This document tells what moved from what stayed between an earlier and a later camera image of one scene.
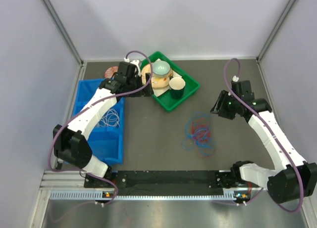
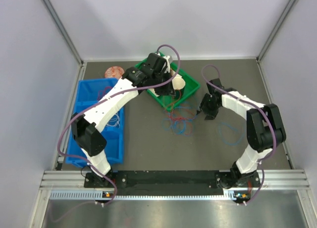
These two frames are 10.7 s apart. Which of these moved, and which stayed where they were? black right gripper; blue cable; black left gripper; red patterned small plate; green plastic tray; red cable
Moved: black right gripper; red cable; black left gripper; blue cable
Stayed: green plastic tray; red patterned small plate
